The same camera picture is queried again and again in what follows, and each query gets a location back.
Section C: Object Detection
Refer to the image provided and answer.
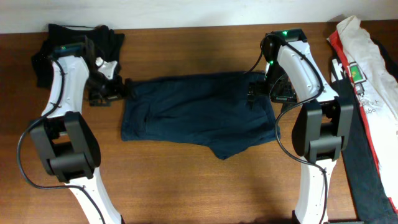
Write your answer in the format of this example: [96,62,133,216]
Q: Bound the folded black garment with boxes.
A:
[31,24,125,89]

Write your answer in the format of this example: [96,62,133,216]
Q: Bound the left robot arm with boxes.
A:
[20,35,134,223]

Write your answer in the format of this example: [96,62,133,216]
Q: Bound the white and red shirt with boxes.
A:
[327,16,397,213]

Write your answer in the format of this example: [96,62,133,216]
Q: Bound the dark grey garment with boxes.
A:
[329,37,398,224]

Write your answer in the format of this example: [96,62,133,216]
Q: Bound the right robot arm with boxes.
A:
[248,29,353,224]

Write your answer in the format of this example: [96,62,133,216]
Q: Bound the navy blue shorts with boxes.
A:
[121,72,280,160]

